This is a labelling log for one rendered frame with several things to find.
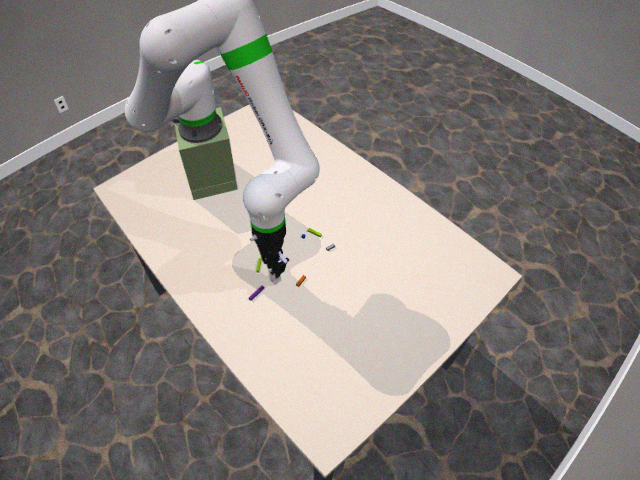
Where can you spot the purple rod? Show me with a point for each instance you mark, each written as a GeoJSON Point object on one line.
{"type": "Point", "coordinates": [261, 288]}

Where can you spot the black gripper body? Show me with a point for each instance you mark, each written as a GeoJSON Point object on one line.
{"type": "Point", "coordinates": [275, 249]}

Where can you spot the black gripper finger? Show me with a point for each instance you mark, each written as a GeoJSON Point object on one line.
{"type": "Point", "coordinates": [276, 275]}
{"type": "Point", "coordinates": [263, 255]}

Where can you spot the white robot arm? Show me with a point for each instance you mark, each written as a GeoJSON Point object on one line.
{"type": "Point", "coordinates": [169, 73]}

